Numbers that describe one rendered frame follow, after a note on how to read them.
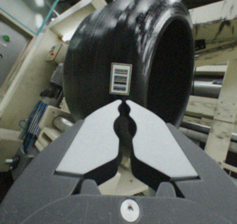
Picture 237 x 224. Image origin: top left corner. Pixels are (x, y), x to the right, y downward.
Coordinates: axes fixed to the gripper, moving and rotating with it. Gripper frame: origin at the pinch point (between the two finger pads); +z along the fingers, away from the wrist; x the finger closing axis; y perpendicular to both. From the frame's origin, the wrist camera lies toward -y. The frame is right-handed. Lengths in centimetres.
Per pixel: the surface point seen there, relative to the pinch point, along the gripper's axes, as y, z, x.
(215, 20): -15, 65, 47
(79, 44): -3.8, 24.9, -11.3
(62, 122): 23.4, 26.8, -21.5
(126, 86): 3.0, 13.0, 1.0
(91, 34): -6.1, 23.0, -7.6
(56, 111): 22.2, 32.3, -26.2
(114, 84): 2.8, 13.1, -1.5
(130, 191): 36.5, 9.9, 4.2
